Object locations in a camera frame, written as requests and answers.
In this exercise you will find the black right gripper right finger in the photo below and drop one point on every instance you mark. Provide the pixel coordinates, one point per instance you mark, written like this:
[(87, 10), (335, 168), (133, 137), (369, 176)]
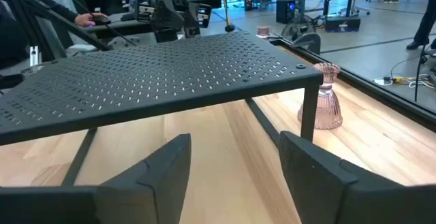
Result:
[(320, 190)]

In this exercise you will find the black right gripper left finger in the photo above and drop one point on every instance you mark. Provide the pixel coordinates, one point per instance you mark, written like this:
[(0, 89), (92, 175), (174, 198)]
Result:
[(150, 196)]

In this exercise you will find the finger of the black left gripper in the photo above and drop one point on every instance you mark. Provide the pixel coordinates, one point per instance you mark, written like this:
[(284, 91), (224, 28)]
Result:
[(193, 19), (168, 14)]

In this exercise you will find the pink ribbed glass candle holder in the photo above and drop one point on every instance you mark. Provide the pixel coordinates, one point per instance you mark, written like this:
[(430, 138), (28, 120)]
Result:
[(263, 30), (327, 111)]

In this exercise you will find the silver metal candle holder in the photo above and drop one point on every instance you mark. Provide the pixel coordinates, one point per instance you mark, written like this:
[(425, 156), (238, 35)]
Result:
[(32, 70)]

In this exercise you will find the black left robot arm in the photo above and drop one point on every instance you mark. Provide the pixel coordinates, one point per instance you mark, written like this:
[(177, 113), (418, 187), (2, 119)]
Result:
[(166, 36)]

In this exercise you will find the person's hand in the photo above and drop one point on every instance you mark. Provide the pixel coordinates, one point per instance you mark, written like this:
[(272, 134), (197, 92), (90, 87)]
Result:
[(89, 19)]

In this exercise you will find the black rig strut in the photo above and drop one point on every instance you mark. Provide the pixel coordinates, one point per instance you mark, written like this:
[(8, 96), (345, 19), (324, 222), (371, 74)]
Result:
[(85, 36)]

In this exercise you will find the black perforated metal shelf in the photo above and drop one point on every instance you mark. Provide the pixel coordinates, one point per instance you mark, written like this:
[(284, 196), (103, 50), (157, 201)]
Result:
[(153, 81)]

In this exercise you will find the black computer tower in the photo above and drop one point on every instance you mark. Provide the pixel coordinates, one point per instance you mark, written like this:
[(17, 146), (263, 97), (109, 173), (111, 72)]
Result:
[(284, 13)]

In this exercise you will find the white power strip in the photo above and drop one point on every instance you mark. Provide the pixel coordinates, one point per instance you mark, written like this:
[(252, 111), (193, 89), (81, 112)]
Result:
[(383, 81)]

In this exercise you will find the black floor box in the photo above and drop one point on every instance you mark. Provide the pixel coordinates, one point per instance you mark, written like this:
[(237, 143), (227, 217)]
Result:
[(342, 24)]

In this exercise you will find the black aluminium table frame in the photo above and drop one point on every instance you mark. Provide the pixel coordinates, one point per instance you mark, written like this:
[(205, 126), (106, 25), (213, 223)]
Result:
[(374, 89)]

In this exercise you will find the aluminium bracket post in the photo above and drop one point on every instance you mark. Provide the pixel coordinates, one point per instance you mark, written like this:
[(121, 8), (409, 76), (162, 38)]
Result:
[(34, 57)]

